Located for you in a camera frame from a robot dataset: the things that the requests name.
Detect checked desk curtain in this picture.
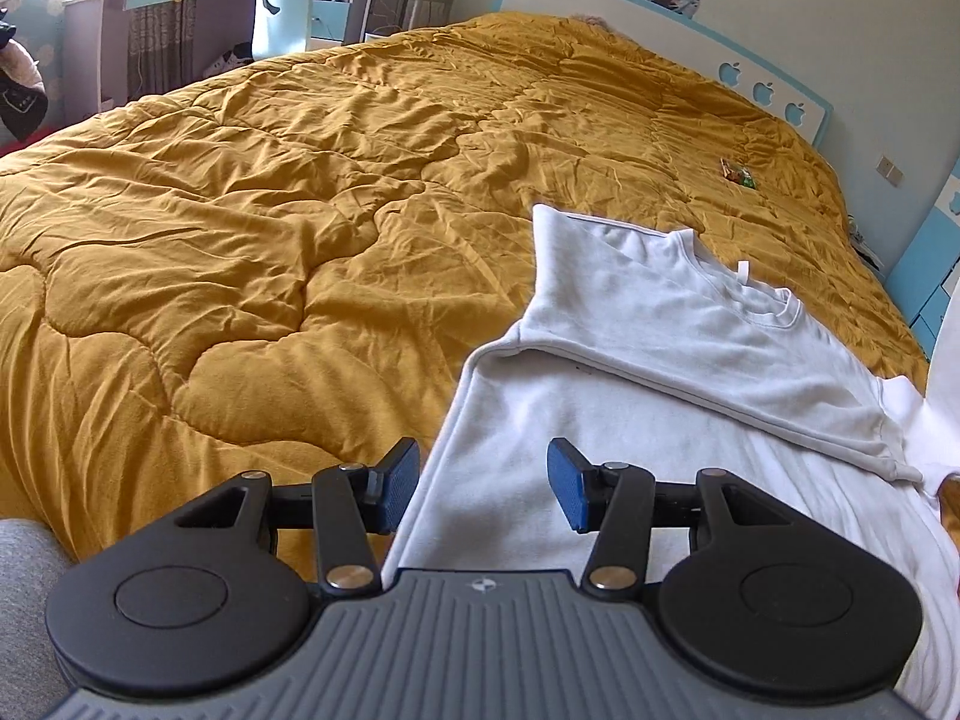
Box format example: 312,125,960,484
127,11,197,103

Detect blue drawer cabinet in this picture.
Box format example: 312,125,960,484
307,0,355,46

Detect white printed t-shirt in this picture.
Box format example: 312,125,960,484
381,202,960,720

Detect grey and blue desk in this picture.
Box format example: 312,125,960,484
63,0,265,122

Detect person's grey trouser leg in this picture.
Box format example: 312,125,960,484
0,517,77,720

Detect light blue desk chair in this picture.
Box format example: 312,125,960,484
251,0,317,61

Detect white and blue headboard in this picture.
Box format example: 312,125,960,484
499,0,835,148

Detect blue bedside cabinet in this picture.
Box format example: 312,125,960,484
885,172,960,361

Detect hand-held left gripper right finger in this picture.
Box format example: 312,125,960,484
546,437,812,595

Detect mustard yellow quilt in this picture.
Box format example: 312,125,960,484
0,11,931,563

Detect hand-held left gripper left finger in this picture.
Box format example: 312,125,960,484
171,438,422,595

